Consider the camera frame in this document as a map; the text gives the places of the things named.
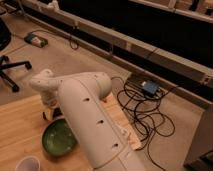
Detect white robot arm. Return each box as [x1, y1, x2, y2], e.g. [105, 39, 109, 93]
[30, 69, 146, 171]

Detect dark cabinet at right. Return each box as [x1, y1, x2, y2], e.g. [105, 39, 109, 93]
[184, 104, 213, 171]

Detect black floor cables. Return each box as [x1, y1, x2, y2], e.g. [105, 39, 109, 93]
[111, 75, 181, 171]

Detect green bowl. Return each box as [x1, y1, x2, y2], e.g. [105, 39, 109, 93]
[42, 119, 77, 157]

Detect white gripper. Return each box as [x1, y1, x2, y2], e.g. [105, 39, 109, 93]
[42, 106, 62, 121]

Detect power strip on floor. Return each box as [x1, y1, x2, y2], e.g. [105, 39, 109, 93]
[24, 33, 48, 48]

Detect long metal rail frame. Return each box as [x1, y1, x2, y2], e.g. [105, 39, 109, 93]
[22, 0, 213, 88]

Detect black office chair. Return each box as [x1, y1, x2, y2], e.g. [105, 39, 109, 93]
[0, 18, 32, 92]

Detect blue power adapter box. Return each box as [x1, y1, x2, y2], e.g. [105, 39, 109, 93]
[142, 80, 159, 97]

